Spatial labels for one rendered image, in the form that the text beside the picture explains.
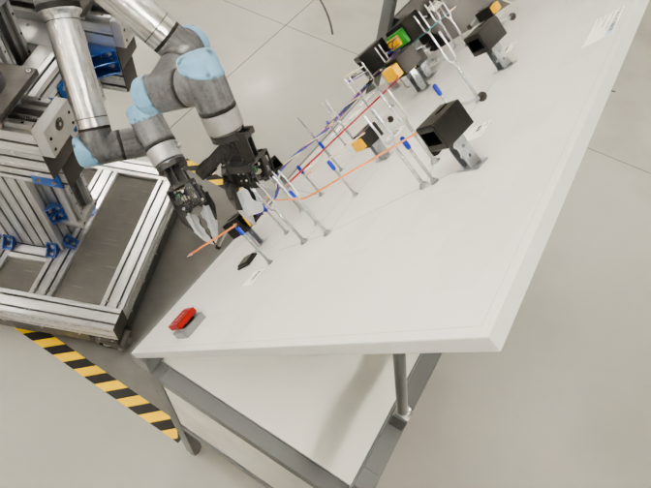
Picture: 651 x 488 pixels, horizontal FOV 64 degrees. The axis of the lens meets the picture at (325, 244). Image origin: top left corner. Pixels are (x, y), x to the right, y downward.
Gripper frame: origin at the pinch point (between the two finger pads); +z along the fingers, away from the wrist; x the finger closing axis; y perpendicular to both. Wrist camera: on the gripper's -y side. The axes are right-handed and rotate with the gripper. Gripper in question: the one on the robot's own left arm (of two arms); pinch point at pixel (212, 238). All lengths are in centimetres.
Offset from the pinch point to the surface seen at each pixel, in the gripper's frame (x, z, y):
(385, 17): 78, -40, -37
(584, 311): 127, 104, -106
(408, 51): 62, -18, 4
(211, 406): -19.2, 35.4, -0.7
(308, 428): -1, 51, 2
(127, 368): -63, 24, -90
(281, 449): -9, 51, 5
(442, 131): 38, 5, 61
